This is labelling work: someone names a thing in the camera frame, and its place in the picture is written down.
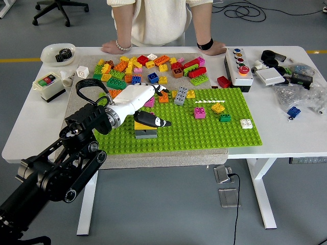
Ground person's left hand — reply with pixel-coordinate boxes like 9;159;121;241
203;40;227;56

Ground person's right hand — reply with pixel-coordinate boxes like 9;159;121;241
101;40;122;55

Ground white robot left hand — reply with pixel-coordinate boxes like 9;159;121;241
111;83;172;128

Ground yellow curved brick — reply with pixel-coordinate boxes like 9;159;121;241
134;119;157;131

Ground green long brick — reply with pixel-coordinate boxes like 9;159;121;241
106;77;127;90
182;64;199;77

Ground red long brick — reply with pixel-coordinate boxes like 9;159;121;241
183;58;201;69
188;66;207;79

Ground grey sloped brick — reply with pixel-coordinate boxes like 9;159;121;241
134;129;158;140

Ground grey long brick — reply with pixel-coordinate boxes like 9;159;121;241
174;86;189;106

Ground green baseplate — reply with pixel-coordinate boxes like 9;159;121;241
91;87;263;156

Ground black wristwatch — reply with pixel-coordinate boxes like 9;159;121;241
196;37;215;51

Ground white cube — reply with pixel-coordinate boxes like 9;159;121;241
76;65;90;79

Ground push-button control box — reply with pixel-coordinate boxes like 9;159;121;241
224;47;254;93

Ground white pipe fitting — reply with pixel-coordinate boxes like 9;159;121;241
251;59;269;75

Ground black gear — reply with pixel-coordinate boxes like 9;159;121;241
55;48;75;63

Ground white tube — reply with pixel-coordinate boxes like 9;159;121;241
60;70;76;87

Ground person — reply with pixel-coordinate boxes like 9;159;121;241
106;0;214;47

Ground white bowl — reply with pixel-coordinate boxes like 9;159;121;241
40;43;77;67

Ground grey-brown mat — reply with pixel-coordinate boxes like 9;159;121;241
54;53;229;172

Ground black office chair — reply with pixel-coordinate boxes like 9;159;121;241
32;0;90;28

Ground clear bag blue parts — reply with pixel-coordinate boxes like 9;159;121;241
287;63;316;77

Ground clear bag of screws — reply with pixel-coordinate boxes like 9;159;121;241
273;81;327;115

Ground black power adapter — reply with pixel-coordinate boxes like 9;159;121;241
290;72;314;90

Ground white table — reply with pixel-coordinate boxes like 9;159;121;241
1;45;327;237

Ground white furniture leg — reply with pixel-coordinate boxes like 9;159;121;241
0;0;17;19

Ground metal floor socket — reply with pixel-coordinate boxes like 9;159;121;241
218;188;241;208
214;164;235;184

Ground table height control panel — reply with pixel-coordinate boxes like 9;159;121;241
289;157;327;165

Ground beaded bracelet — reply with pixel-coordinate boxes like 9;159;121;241
115;39;133;51

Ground black floor cable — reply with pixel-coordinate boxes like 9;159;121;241
212;0;327;22

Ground white switch plate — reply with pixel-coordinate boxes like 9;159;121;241
255;67;286;87

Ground white switch box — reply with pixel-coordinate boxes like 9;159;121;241
32;71;66;103

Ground black power cord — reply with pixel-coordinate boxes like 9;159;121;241
226;173;242;245

